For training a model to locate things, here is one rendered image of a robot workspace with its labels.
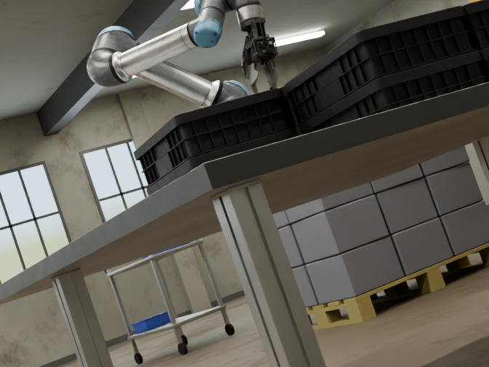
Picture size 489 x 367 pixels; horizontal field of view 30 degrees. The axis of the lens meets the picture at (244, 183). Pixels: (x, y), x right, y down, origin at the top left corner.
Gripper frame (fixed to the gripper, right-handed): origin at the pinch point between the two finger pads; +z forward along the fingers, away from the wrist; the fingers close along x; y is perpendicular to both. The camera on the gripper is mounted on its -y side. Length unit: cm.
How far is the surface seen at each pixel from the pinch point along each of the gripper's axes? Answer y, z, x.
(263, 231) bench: 108, 49, -60
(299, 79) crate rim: 40.8, 8.4, -10.6
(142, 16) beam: -611, -249, 196
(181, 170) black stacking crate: 23, 24, -39
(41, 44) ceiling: -697, -257, 110
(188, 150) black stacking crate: 28, 20, -38
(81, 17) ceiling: -636, -261, 141
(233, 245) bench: 104, 50, -64
